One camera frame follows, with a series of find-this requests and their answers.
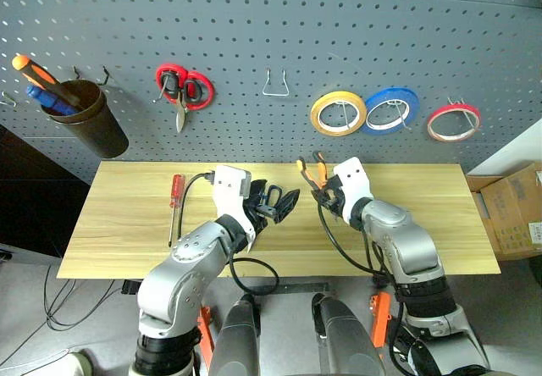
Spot red handled screwdriver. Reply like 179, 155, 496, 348
167, 174, 186, 249

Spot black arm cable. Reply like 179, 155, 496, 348
315, 197, 397, 284
177, 171, 281, 297

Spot orange and black pliers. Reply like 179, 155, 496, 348
296, 150, 330, 193

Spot grey rounded robot leg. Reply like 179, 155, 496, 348
208, 294, 262, 376
312, 292, 385, 376

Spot grey pegboard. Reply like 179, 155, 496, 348
0, 0, 542, 185

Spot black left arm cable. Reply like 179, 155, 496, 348
177, 171, 281, 297

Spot yellow tape roll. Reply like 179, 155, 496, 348
310, 90, 368, 137

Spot cardboard box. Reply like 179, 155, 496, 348
465, 160, 542, 262

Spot dark cabinet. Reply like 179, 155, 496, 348
0, 124, 92, 261

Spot wide wire loop hook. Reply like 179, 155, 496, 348
262, 68, 291, 97

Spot red tape roll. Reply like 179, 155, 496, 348
426, 103, 482, 143

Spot blue handled tool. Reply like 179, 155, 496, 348
25, 85, 80, 116

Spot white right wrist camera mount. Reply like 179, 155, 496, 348
332, 157, 374, 226

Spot white round object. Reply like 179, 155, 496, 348
63, 350, 93, 376

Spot metal tape hook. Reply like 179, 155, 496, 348
446, 97, 480, 130
387, 98, 412, 130
335, 99, 358, 130

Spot brown cup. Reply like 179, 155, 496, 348
43, 79, 130, 159

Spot thin black floor cables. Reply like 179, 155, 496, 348
0, 263, 124, 367

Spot metal scissors hook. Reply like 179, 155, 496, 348
152, 74, 171, 104

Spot orange and black screwdriver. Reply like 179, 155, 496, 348
11, 54, 80, 110

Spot black table frame bar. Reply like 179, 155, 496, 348
120, 279, 330, 296

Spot orange bracket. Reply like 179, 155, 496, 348
196, 306, 216, 371
368, 290, 393, 350

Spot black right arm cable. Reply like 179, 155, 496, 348
315, 197, 397, 284

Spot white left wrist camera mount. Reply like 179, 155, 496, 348
213, 164, 257, 242

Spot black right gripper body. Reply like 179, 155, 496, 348
316, 175, 347, 218

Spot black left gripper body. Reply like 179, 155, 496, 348
246, 178, 272, 232

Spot red handled scissors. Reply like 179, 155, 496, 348
154, 63, 215, 134

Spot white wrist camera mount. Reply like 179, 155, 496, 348
332, 157, 374, 226
213, 164, 257, 242

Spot blue tape roll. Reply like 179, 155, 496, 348
362, 86, 421, 135

